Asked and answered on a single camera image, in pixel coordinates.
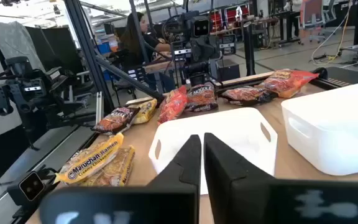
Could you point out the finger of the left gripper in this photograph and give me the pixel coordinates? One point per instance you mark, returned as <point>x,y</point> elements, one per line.
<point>227,46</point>
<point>181,49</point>

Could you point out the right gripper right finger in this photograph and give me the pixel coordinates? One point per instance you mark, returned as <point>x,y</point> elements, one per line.
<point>235,193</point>

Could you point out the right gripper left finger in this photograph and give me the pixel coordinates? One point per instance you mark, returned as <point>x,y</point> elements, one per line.
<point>179,189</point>

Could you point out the black Fire Noodle packet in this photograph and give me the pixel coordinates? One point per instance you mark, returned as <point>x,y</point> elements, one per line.
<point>201,98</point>
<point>117,119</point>
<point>247,95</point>

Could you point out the red Saucy Noodle packet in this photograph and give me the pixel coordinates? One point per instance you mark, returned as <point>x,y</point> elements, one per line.
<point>172,105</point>
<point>287,82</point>

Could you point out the white plastic bin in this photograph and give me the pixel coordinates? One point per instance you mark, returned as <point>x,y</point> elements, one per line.
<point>331,130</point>
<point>228,130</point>

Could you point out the yellow Maruchan ramen packet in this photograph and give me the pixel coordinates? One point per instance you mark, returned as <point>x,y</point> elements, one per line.
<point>92,158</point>
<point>120,168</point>
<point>146,112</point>

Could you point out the black background robot arm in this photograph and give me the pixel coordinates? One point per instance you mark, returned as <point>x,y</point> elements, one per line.
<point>26,93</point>

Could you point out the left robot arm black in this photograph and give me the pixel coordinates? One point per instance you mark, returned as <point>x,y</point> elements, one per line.
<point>197,73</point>

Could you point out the black pole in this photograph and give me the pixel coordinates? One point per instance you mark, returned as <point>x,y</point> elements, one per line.
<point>249,49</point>

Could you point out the black box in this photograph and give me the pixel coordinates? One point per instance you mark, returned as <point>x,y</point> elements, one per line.
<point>228,70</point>

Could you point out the red tool chest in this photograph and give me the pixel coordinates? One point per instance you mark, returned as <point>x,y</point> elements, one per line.
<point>228,17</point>

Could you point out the person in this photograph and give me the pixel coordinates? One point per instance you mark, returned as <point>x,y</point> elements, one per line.
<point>135,43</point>
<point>292,18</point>

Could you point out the black diagonal rig strut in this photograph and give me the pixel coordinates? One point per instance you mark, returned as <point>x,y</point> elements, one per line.
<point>129,77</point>

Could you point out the blue storage box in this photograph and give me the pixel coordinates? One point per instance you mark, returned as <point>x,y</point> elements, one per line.
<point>103,48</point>

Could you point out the grey office chair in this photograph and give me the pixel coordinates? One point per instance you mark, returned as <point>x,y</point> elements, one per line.
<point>314,15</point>

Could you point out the silver aluminium extrusion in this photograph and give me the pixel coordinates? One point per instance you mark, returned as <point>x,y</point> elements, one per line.
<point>99,107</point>

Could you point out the black hazard-striped floor mat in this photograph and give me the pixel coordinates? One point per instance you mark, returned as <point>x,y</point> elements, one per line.
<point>353,74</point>

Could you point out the grey curtain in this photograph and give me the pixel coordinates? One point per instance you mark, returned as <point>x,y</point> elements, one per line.
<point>14,40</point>

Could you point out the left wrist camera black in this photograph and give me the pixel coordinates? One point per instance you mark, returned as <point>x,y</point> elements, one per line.
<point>201,27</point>

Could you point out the black rig post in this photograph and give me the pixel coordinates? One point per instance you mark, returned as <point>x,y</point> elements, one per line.
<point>85,53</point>

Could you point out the small black table camera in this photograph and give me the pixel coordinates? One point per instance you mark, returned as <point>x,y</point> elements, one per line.
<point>31,186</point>

